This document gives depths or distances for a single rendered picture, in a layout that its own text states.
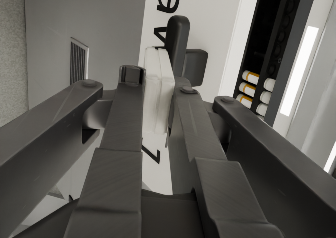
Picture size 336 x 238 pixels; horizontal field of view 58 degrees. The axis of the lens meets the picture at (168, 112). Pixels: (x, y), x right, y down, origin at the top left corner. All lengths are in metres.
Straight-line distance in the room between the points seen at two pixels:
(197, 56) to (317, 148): 0.14
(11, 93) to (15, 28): 0.22
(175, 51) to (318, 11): 0.13
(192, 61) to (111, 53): 0.33
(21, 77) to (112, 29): 0.67
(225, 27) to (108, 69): 0.36
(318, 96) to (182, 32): 0.13
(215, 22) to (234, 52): 0.03
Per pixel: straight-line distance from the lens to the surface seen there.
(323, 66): 0.28
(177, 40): 0.21
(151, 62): 0.17
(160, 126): 0.15
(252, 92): 0.34
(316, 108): 0.29
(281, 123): 0.31
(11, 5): 1.10
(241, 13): 0.22
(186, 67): 0.22
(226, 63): 0.22
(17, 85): 1.17
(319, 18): 0.29
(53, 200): 1.43
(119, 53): 0.52
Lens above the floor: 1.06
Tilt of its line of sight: 43 degrees down
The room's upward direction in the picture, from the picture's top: 123 degrees clockwise
